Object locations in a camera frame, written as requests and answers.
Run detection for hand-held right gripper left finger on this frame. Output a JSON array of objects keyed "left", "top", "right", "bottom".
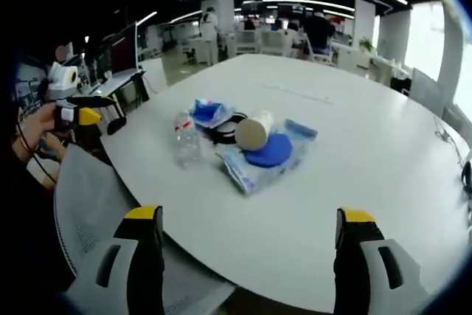
[{"left": 75, "top": 204, "right": 165, "bottom": 315}]

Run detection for green potted plant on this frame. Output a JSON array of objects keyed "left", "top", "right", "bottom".
[{"left": 358, "top": 36, "right": 378, "bottom": 55}]

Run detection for black and white headphones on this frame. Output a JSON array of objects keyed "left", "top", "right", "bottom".
[{"left": 204, "top": 111, "right": 252, "bottom": 146}]

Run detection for white table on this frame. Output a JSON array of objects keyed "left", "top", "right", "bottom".
[{"left": 100, "top": 53, "right": 472, "bottom": 314}]

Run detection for blue cloth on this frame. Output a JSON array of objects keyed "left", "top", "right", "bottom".
[{"left": 282, "top": 118, "right": 319, "bottom": 143}]

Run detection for grey mesh chair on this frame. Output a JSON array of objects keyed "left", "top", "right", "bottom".
[{"left": 53, "top": 143, "right": 237, "bottom": 315}]

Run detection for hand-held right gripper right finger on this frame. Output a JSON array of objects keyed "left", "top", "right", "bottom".
[{"left": 333, "top": 207, "right": 426, "bottom": 315}]

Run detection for clear bag with blue print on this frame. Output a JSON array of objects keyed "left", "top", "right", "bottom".
[{"left": 220, "top": 140, "right": 311, "bottom": 196}]

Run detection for blue round disc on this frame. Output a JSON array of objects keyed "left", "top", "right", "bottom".
[{"left": 244, "top": 133, "right": 294, "bottom": 168}]

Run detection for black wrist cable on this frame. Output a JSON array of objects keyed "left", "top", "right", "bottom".
[{"left": 13, "top": 121, "right": 58, "bottom": 187}]

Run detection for thin cable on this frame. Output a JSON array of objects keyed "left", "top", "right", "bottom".
[{"left": 432, "top": 114, "right": 472, "bottom": 169}]

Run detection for blue and white packet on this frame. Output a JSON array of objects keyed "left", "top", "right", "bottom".
[{"left": 189, "top": 97, "right": 237, "bottom": 130}]

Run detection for person's left hand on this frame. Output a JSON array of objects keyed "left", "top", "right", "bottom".
[{"left": 17, "top": 102, "right": 73, "bottom": 163}]

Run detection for white office desk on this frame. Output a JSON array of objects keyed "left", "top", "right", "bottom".
[{"left": 77, "top": 68, "right": 150, "bottom": 112}]

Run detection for white roll with tan end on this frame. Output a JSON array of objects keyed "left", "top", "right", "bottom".
[{"left": 235, "top": 109, "right": 276, "bottom": 152}]

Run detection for computer monitor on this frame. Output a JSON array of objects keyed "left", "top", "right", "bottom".
[{"left": 109, "top": 21, "right": 140, "bottom": 77}]

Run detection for black object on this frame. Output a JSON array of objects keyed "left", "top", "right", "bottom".
[{"left": 459, "top": 161, "right": 472, "bottom": 195}]

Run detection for clear plastic bottle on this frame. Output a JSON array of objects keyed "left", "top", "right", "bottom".
[{"left": 174, "top": 109, "right": 203, "bottom": 169}]

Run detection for black chair armrest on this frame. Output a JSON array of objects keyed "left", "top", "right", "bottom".
[{"left": 105, "top": 115, "right": 128, "bottom": 136}]

